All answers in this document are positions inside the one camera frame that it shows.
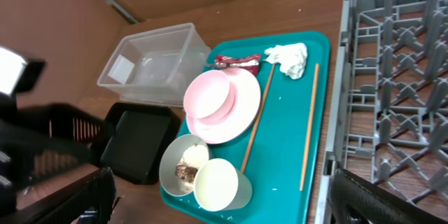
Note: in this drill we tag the pink bowl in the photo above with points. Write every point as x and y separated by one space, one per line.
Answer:
210 97

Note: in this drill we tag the teal plastic tray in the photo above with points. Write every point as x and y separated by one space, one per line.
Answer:
275 164

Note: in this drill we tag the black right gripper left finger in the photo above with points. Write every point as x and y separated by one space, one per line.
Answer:
90 199

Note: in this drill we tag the wooden chopstick left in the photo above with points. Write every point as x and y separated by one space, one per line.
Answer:
257 120

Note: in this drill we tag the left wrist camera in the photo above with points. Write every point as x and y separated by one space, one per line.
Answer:
19 74

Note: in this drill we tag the wooden chopstick right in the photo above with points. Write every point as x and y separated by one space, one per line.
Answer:
309 126

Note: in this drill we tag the grey bowl with food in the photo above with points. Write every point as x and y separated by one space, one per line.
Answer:
181 161

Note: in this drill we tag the clear plastic bin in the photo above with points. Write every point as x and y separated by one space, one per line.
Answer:
157 66

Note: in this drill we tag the wooden chopstick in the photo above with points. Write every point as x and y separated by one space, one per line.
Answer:
257 120
309 126

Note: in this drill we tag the grey dishwasher rack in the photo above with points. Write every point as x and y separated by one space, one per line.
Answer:
388 114

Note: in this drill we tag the black tray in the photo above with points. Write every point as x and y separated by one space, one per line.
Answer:
141 134

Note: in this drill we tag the white cup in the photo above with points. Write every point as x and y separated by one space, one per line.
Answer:
219 186

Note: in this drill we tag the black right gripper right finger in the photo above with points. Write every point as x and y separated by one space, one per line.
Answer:
355 200

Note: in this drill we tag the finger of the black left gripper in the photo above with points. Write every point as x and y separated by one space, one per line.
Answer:
40 142

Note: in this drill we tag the red snack wrapper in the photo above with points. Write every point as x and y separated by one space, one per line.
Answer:
250 63

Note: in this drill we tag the crumpled white napkin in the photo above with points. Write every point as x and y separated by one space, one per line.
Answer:
292 59

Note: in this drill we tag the pink plate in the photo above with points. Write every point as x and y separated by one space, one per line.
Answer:
241 115

